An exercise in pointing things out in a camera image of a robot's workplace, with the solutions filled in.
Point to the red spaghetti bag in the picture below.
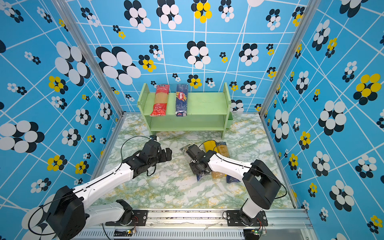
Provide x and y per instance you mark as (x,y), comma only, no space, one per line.
(161,101)

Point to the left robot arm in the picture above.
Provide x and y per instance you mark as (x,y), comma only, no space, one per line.
(72,210)

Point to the blue clear spaghetti bag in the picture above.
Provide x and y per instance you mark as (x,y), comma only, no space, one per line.
(223,150)

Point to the aluminium front rail frame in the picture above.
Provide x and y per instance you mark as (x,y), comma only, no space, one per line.
(206,224)

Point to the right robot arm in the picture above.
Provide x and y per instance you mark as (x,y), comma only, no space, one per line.
(261,184)

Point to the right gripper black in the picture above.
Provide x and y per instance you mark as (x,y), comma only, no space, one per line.
(191,165)

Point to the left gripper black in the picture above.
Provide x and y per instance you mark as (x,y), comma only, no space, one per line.
(164,157)

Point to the blue Barilla spaghetti box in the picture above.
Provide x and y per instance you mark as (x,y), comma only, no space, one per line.
(181,100)

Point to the green cup on shelf side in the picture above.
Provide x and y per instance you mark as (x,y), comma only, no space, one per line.
(229,123)

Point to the yellow spaghetti bag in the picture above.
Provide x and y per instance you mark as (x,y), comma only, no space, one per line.
(211,145)

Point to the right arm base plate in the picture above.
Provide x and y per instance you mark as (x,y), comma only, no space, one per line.
(237,219)

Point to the clear white label spaghetti bag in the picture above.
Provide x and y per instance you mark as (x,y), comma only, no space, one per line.
(194,154)

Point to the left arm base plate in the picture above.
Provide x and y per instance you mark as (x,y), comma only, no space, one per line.
(134,218)

